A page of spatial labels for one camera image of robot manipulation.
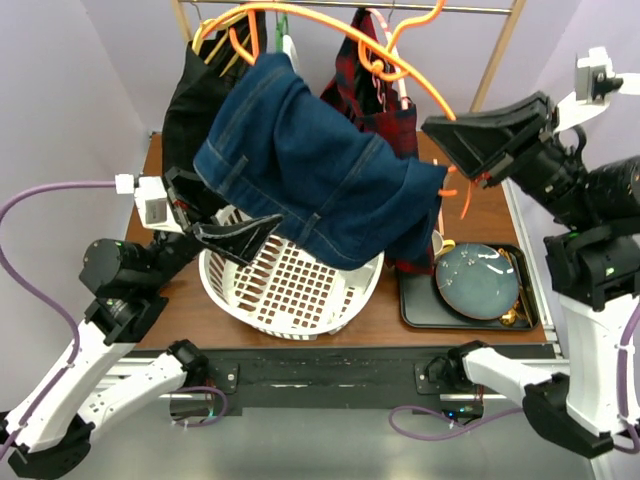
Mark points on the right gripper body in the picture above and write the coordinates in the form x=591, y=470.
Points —
x=556, y=177

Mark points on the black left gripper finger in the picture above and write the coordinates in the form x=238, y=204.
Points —
x=194, y=197
x=240, y=242

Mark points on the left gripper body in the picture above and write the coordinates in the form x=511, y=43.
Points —
x=179, y=246

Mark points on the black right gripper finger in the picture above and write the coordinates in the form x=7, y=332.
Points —
x=498, y=156
x=534, y=110

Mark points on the blue denim skirt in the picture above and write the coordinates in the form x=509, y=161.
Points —
x=343, y=195

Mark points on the orange hanger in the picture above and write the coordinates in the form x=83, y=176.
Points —
x=380, y=60

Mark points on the red plaid pleated skirt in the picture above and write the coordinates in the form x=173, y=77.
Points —
x=370, y=103

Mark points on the white cloth garment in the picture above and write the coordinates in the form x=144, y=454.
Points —
x=289, y=49

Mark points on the green velvet hanger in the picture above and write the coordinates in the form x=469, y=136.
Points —
x=281, y=30

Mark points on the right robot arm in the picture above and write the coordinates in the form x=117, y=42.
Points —
x=594, y=268

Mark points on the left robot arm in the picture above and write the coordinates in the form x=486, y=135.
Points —
x=52, y=430

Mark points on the yellow hanger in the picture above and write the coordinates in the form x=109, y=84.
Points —
x=222, y=51

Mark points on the white plastic laundry basket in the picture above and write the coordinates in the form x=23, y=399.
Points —
x=287, y=293

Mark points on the yellow mug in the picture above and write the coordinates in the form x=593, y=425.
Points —
x=440, y=245

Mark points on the blue ceramic plate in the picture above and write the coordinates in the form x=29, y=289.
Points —
x=477, y=281

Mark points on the black garment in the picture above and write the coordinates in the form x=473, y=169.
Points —
x=195, y=103

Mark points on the black tray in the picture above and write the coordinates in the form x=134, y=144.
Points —
x=422, y=306

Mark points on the wooden clothes rack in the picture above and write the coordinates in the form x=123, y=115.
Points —
x=460, y=53

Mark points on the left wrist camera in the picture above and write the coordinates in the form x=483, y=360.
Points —
x=151, y=200

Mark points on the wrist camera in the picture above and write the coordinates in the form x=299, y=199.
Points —
x=595, y=82
x=151, y=200

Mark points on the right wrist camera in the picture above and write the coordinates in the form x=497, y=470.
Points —
x=595, y=82

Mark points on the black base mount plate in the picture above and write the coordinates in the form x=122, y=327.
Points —
x=332, y=378

